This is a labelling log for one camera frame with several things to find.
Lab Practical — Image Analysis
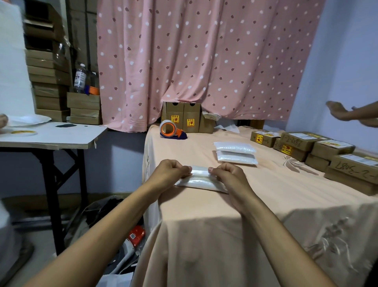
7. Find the clear plastic bottle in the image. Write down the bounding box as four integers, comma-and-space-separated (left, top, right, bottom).
73, 63, 87, 93

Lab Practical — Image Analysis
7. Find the white flat packet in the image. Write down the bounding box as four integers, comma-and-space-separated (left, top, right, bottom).
7, 114, 52, 127

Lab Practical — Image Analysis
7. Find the pile of labelled cardboard parcels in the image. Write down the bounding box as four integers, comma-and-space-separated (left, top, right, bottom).
250, 130, 378, 196

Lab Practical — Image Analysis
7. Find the upright brown cardboard box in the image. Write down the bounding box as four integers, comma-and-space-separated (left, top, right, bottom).
161, 102, 184, 130
183, 102, 201, 133

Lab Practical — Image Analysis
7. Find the pink polka dot curtain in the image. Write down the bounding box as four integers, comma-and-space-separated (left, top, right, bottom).
96, 0, 326, 133

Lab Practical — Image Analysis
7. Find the person's left hand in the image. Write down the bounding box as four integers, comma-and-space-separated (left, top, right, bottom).
147, 159, 193, 194

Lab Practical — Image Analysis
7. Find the crumpled white plastic bag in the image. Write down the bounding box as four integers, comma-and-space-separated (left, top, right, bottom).
214, 119, 240, 134

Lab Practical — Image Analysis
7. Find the small plain cardboard box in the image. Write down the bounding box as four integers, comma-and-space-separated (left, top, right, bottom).
198, 112, 217, 134

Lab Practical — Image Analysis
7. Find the peach tablecloth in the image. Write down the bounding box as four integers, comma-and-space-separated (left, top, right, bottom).
131, 124, 378, 287

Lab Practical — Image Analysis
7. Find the red and white handheld appliance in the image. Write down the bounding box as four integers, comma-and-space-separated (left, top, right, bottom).
110, 225, 146, 275

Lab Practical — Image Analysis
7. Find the person's right forearm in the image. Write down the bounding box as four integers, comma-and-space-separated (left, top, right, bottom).
241, 194, 338, 287

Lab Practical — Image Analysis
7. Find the flat brown cardboard carton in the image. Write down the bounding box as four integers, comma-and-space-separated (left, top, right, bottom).
67, 116, 103, 125
70, 108, 101, 118
67, 92, 101, 111

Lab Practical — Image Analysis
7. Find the person's right hand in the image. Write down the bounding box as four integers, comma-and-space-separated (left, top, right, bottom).
208, 162, 258, 215

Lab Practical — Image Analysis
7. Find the another person's forearm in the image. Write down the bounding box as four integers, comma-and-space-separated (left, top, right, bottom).
348, 101, 378, 128

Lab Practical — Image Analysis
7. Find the person's left forearm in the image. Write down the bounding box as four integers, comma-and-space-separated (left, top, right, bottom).
24, 179, 166, 287

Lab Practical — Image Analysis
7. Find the stack of flat cardboard boxes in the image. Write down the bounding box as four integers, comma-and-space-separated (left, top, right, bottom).
23, 0, 72, 122

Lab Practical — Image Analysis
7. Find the white foam sheet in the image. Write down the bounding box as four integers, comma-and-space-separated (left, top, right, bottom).
0, 0, 36, 118

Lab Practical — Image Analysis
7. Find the orange and blue tape dispenser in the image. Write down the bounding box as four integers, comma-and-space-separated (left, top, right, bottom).
159, 120, 188, 140

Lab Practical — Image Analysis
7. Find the white folding table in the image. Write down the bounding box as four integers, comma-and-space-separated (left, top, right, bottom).
0, 121, 108, 256

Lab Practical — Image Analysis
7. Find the white plastic packet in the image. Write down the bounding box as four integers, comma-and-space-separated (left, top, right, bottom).
216, 150, 258, 165
174, 166, 229, 194
213, 141, 257, 154

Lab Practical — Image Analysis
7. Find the black plastic bag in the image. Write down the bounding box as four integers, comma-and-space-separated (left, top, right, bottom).
85, 196, 125, 229

